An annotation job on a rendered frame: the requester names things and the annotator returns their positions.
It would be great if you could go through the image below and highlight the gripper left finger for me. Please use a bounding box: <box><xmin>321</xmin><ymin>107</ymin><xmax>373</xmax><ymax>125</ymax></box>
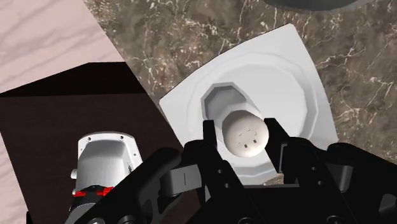
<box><xmin>63</xmin><ymin>119</ymin><xmax>249</xmax><ymax>224</ymax></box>

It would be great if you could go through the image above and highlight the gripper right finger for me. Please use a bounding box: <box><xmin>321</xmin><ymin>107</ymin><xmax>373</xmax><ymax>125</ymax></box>
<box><xmin>263</xmin><ymin>117</ymin><xmax>397</xmax><ymax>224</ymax></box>

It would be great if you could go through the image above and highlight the white round puck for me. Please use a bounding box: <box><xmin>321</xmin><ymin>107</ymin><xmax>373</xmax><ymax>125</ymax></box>
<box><xmin>221</xmin><ymin>109</ymin><xmax>270</xmax><ymax>158</ymax></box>

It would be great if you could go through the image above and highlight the white square basin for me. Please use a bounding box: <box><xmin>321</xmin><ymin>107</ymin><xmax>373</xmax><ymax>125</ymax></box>
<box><xmin>158</xmin><ymin>23</ymin><xmax>340</xmax><ymax>186</ymax></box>

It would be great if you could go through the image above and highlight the dark grey round object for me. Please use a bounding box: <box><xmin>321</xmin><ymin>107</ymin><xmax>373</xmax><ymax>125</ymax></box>
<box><xmin>263</xmin><ymin>0</ymin><xmax>370</xmax><ymax>13</ymax></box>

